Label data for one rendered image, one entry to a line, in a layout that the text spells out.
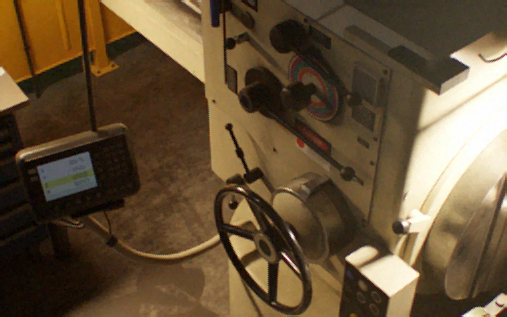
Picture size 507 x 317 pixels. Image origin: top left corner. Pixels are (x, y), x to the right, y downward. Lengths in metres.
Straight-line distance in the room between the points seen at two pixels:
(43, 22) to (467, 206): 3.06
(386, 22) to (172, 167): 2.55
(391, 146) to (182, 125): 2.69
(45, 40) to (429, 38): 3.16
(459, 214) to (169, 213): 2.18
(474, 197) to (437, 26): 0.45
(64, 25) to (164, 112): 0.74
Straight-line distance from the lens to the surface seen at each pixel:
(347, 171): 1.83
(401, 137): 1.73
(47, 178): 2.37
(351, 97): 1.70
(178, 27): 2.94
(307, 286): 1.88
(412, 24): 1.72
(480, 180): 1.94
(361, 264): 1.93
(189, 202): 3.93
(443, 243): 1.99
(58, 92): 4.70
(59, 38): 4.60
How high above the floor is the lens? 2.84
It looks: 43 degrees down
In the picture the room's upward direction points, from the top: straight up
